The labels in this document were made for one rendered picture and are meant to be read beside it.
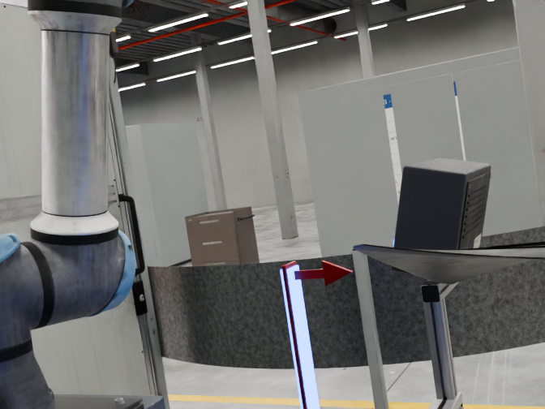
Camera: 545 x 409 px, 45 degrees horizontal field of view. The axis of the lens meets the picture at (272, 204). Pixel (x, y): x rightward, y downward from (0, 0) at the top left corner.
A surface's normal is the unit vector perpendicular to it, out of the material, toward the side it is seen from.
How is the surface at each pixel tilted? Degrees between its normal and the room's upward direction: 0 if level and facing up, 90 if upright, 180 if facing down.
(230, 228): 90
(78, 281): 90
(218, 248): 90
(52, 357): 91
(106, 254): 104
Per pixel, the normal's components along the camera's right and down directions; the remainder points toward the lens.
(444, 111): -0.45, 0.11
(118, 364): 0.87, -0.11
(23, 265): 0.55, -0.58
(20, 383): 0.79, -0.40
